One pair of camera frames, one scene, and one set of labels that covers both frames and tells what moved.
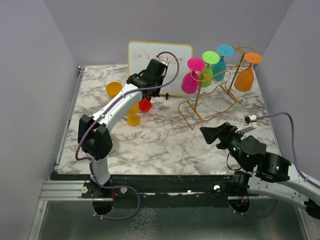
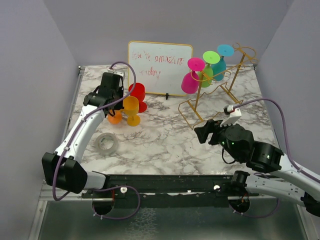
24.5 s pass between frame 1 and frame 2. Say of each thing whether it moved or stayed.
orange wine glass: moved
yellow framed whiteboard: stayed
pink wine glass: stayed
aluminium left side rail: stayed
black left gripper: moved
